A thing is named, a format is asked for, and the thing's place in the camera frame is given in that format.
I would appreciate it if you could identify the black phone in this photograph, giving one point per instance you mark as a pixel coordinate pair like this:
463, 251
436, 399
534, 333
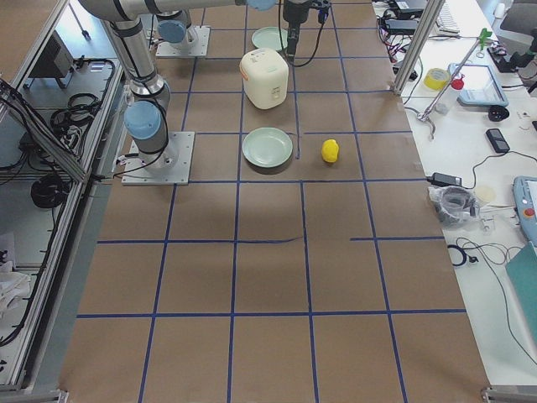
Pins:
497, 140

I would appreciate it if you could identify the white rice cooker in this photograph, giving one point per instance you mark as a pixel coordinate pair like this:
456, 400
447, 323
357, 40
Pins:
265, 77

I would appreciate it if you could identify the aluminium frame post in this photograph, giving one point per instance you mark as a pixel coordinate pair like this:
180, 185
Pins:
421, 34

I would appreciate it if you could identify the plastic bag with black parts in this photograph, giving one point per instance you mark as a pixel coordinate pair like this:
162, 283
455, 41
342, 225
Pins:
454, 206

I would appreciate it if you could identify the teal box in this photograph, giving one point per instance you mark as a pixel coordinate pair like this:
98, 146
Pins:
521, 271

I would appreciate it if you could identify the black power adapter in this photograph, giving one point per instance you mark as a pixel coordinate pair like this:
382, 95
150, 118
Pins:
443, 180

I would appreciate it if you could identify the blue teach pendant tablet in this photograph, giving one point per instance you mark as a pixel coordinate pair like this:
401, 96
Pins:
481, 88

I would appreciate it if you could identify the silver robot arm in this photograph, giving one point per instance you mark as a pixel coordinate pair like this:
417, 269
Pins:
145, 120
176, 28

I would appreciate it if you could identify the red small cap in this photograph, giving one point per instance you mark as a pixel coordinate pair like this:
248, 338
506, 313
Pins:
457, 83

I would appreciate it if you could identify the mint green plate far side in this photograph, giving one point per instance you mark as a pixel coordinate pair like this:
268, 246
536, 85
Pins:
270, 37

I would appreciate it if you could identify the yellow toy potato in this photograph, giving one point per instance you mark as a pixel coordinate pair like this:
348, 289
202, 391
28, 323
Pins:
330, 151

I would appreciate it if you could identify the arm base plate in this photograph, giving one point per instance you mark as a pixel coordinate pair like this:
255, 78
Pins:
198, 49
172, 167

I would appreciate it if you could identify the metal clamp rod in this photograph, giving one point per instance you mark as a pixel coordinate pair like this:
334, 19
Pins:
481, 40

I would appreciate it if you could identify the grey control box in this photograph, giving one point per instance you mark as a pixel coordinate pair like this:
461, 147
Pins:
54, 62

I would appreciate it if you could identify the mint green plate near potato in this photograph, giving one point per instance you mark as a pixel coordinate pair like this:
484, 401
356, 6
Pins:
267, 147

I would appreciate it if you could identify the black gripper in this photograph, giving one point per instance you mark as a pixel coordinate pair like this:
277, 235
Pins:
294, 13

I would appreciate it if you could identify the yellow tape roll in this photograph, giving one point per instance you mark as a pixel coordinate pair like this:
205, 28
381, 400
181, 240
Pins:
436, 79

